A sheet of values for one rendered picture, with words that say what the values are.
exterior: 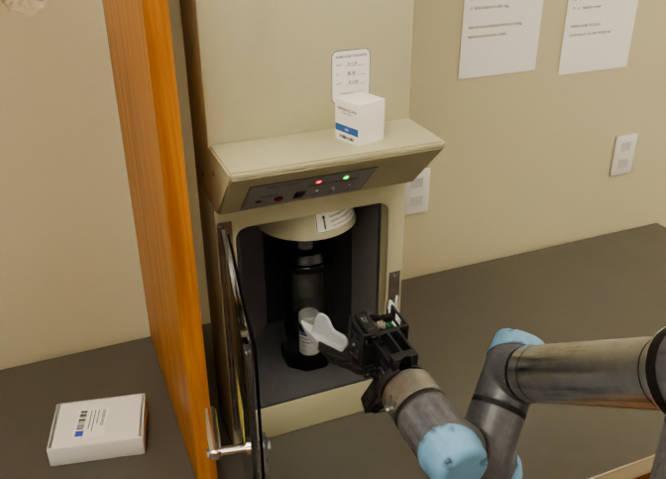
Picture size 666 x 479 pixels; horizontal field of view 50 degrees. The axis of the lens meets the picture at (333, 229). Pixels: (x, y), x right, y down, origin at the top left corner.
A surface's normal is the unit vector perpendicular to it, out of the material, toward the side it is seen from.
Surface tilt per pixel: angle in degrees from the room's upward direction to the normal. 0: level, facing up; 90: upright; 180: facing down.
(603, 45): 90
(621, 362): 65
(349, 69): 90
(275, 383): 0
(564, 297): 0
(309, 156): 0
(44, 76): 90
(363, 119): 90
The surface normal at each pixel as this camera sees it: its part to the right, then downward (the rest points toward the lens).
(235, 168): 0.00, -0.89
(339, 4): 0.38, 0.42
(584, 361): -0.90, -0.38
